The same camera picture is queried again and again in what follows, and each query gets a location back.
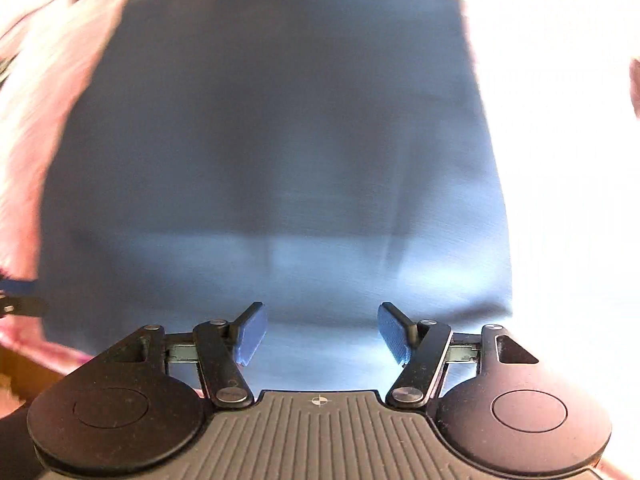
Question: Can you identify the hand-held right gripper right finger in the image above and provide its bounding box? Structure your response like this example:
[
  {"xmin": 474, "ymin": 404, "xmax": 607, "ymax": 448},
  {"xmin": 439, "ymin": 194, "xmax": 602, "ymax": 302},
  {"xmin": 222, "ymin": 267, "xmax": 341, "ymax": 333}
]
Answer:
[{"xmin": 376, "ymin": 302, "xmax": 540, "ymax": 408}]

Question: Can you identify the blue garment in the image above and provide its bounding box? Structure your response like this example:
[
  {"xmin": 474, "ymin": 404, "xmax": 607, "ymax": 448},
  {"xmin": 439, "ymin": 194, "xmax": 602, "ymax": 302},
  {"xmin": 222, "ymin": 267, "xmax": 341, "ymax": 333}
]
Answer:
[{"xmin": 39, "ymin": 0, "xmax": 516, "ymax": 395}]

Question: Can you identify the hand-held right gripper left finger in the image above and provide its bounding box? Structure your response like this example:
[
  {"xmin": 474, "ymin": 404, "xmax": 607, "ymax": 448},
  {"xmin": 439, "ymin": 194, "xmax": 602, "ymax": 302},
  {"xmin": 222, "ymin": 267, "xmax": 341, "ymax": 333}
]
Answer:
[{"xmin": 97, "ymin": 302, "xmax": 268, "ymax": 407}]

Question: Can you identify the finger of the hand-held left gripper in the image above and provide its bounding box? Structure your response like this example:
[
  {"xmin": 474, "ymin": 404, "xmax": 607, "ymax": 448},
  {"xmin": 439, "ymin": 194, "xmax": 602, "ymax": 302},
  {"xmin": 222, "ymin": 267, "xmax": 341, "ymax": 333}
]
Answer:
[{"xmin": 0, "ymin": 278, "xmax": 49, "ymax": 317}]

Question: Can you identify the pink floral blanket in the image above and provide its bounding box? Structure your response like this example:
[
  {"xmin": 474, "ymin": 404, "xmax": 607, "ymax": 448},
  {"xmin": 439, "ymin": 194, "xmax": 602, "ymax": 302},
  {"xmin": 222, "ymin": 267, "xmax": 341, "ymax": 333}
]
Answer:
[{"xmin": 0, "ymin": 0, "xmax": 197, "ymax": 368}]

